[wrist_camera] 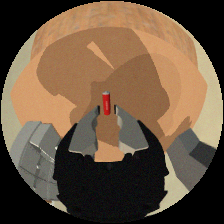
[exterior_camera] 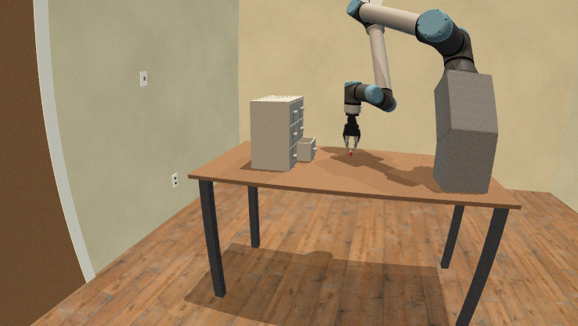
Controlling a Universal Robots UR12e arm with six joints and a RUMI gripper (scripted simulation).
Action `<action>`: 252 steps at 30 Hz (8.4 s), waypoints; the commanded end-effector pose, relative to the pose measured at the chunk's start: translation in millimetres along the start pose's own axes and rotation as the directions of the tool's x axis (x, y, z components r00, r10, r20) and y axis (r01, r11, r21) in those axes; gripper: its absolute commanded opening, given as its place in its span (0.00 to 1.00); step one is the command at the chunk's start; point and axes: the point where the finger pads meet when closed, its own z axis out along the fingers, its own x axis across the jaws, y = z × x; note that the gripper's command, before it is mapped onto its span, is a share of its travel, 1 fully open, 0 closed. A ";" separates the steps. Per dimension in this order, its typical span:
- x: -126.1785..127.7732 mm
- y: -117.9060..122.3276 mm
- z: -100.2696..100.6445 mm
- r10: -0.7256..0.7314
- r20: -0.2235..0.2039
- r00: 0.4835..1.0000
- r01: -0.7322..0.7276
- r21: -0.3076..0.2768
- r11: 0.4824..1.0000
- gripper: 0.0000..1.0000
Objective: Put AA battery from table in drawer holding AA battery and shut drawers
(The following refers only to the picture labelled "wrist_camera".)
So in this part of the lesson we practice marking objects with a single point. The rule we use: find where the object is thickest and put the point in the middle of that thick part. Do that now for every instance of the red aa battery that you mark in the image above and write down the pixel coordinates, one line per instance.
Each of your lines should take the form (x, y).
(106, 102)

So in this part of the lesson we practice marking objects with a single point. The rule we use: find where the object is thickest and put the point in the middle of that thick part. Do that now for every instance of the white chest of drawers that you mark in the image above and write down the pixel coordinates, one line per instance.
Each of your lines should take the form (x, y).
(20, 142)

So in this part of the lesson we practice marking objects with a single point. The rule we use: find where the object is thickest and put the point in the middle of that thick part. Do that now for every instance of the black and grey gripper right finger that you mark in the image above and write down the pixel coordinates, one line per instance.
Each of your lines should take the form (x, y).
(134, 137)

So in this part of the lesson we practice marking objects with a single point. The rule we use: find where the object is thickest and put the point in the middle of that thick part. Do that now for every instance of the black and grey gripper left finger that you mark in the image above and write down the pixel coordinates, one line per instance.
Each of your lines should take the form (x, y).
(79, 140)

